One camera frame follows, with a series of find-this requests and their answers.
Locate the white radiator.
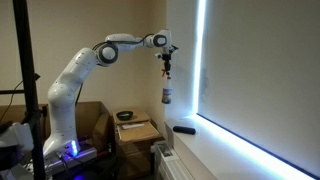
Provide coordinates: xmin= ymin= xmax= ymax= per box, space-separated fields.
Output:
xmin=152 ymin=141 xmax=196 ymax=180

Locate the brown cardboard box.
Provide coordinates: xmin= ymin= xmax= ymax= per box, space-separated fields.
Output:
xmin=0 ymin=100 xmax=113 ymax=152

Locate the white windowsill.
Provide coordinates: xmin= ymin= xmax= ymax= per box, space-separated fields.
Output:
xmin=164 ymin=114 xmax=316 ymax=180

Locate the grey roller window blind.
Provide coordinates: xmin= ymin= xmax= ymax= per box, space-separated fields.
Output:
xmin=194 ymin=0 xmax=320 ymax=180

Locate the thin black cable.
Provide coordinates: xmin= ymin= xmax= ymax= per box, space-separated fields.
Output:
xmin=0 ymin=79 xmax=25 ymax=123

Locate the black cylinder speaker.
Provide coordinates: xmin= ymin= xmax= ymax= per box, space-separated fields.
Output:
xmin=172 ymin=125 xmax=197 ymax=136

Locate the clear spray bottle red trigger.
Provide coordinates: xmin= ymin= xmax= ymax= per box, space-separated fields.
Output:
xmin=160 ymin=68 xmax=174 ymax=105

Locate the black tripod stand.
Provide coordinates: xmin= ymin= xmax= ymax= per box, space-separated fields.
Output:
xmin=0 ymin=0 xmax=47 ymax=180

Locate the wooden pull-out tray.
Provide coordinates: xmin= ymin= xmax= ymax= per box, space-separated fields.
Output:
xmin=116 ymin=121 xmax=164 ymax=145

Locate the wooden nightstand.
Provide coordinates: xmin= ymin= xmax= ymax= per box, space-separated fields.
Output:
xmin=112 ymin=107 xmax=165 ymax=180

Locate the white rounded device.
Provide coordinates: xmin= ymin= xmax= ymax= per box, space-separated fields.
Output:
xmin=0 ymin=121 xmax=35 ymax=153

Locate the black bowl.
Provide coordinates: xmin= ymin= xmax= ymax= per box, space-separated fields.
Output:
xmin=116 ymin=110 xmax=134 ymax=122

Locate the metal robot base platform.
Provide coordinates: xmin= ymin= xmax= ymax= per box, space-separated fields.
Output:
xmin=42 ymin=145 xmax=100 ymax=177

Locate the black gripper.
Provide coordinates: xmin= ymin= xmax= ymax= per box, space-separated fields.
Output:
xmin=161 ymin=52 xmax=173 ymax=77

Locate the white paper strip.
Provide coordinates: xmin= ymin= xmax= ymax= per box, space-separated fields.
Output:
xmin=121 ymin=123 xmax=146 ymax=130

